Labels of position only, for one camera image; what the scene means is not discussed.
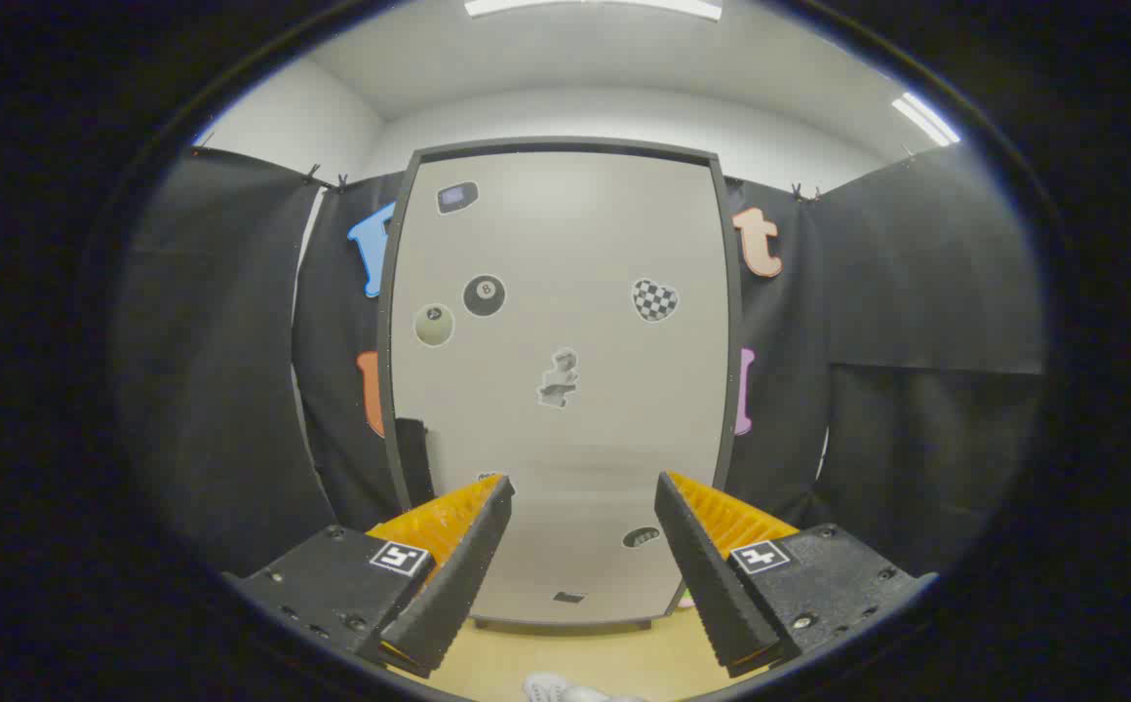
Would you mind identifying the short ceiling light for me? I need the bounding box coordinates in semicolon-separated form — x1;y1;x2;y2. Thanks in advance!
892;93;961;147

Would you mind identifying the long ceiling light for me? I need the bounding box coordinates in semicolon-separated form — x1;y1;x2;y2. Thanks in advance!
465;0;722;20

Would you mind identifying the black backdrop cloth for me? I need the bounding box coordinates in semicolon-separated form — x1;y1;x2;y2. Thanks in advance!
112;141;1049;576

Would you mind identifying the white shoe with striped side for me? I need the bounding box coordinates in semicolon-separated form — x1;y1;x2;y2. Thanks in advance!
524;671;649;702

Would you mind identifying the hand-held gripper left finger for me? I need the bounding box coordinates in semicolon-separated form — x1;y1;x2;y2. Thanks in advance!
224;474;516;681

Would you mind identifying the grey shoe cabinet door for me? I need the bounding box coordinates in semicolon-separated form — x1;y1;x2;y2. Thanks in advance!
390;148;732;627

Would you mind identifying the dark grey shoe cabinet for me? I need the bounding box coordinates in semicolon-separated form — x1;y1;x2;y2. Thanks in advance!
376;136;745;627

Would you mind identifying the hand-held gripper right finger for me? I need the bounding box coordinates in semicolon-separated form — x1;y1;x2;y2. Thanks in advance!
653;471;939;681

